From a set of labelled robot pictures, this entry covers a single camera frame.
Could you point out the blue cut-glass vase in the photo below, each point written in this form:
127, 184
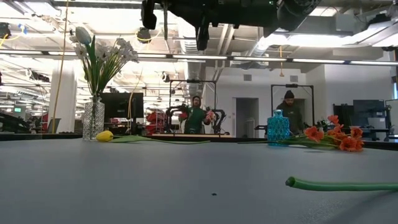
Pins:
278, 129

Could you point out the black computer monitor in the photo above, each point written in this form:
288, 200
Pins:
121, 105

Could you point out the green exit sign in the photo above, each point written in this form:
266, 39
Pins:
17, 109

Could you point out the dark desk monitor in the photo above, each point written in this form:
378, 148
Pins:
368, 109

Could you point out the clear cut-glass vase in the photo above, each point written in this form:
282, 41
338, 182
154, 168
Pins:
93, 121

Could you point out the yellow artificial tulip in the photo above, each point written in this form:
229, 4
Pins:
104, 136
342, 186

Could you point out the red background flowers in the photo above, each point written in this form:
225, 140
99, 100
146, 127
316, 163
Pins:
183, 116

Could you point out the orange blossom spray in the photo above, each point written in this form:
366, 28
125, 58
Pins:
314, 133

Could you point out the black workstation frame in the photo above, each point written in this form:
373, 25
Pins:
292, 85
192, 81

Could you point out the grey doorway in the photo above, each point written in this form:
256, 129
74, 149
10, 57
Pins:
247, 115

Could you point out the black ceiling camera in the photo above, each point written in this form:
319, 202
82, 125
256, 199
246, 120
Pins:
144, 35

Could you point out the person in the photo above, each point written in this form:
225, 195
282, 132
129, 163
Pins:
290, 113
196, 119

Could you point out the blue-grey table mat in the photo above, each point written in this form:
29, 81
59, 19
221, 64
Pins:
155, 180

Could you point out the long ceiling light strip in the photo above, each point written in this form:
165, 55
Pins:
199, 57

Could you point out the white artificial tulip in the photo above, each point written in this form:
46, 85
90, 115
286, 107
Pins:
83, 35

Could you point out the silver ventilation duct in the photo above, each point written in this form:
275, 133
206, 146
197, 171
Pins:
194, 71

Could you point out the white pillar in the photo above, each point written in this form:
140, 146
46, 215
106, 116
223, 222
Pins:
63, 99

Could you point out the white blossom spray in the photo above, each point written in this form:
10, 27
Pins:
80, 51
124, 51

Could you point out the pink background flowers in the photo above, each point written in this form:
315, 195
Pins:
211, 115

